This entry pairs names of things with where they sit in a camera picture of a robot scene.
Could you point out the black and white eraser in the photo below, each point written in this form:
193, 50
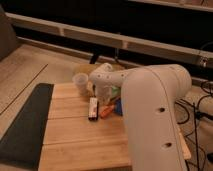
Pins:
93, 109

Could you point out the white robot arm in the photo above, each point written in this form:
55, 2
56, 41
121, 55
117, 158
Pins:
148, 96

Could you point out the dark grey floor mat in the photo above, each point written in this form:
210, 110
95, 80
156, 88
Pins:
22, 143

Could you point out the green bowl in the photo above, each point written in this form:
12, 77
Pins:
115, 91

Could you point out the translucent plastic cup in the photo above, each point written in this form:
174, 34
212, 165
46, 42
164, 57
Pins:
80, 80

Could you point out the blue toy block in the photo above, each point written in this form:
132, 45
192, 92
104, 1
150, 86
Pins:
118, 107

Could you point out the orange carrot toy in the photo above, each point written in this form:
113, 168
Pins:
107, 111

